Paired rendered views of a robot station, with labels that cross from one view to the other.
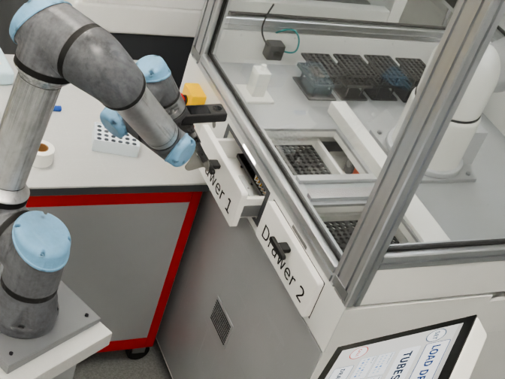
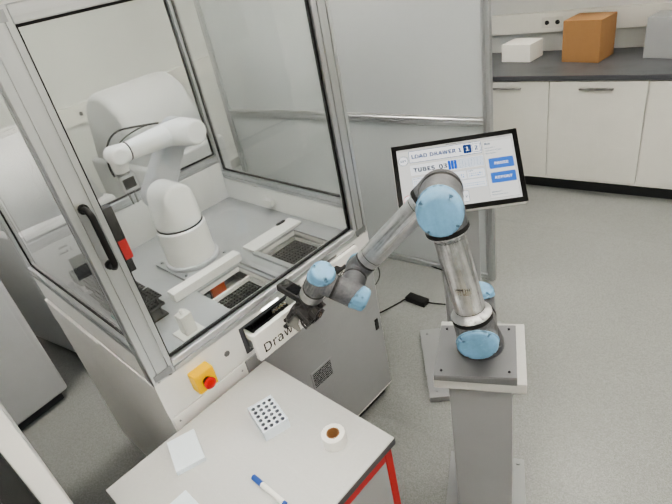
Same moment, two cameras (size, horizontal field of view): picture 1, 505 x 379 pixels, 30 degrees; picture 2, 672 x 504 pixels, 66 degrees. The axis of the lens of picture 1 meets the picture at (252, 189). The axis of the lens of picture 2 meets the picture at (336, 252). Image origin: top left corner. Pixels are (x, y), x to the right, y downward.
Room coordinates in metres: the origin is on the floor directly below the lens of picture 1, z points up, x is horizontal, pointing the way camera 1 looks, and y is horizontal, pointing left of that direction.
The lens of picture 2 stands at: (1.91, 1.55, 1.99)
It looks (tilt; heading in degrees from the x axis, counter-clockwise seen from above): 31 degrees down; 263
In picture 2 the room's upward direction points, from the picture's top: 12 degrees counter-clockwise
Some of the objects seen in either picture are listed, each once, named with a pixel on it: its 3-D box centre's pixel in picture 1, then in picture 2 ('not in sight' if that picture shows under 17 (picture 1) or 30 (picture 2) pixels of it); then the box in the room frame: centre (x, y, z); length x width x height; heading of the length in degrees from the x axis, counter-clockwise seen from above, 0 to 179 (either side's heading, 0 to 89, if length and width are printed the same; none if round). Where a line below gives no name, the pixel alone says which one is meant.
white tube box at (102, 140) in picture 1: (116, 139); (268, 417); (2.07, 0.40, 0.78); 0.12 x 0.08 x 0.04; 109
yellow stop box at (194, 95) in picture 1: (192, 100); (203, 378); (2.25, 0.25, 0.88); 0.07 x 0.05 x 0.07; 35
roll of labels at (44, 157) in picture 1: (40, 153); (334, 437); (1.90, 0.54, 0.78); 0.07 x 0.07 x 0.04
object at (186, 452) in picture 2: not in sight; (186, 451); (2.33, 0.42, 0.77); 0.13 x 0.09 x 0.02; 106
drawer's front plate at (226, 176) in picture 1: (219, 174); (286, 324); (1.95, 0.09, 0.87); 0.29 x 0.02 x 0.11; 35
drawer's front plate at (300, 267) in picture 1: (287, 257); (334, 274); (1.73, -0.13, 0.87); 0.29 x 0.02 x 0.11; 35
